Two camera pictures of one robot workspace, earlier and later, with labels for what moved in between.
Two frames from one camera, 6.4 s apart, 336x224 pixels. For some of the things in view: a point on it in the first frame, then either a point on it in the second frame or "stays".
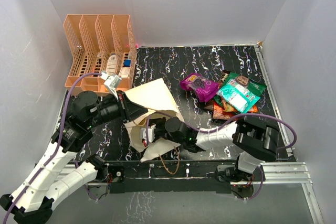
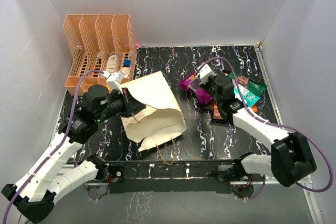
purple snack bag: x=203 y=88 stays
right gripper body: x=161 y=131 → x=209 y=86
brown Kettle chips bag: x=224 y=73 stays
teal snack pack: x=239 y=96 stays
